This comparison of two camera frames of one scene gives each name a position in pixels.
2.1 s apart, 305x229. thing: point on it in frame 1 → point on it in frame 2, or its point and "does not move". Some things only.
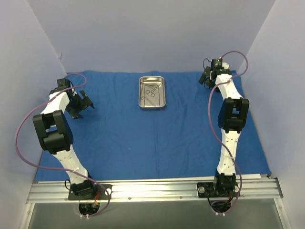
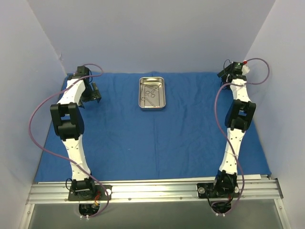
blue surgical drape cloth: [150, 124] does not move
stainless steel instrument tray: [152, 92] does not move
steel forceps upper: [152, 94] does not move
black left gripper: [79, 106] → [94, 94]
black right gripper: [205, 75] → [224, 72]
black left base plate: [90, 191] does not move
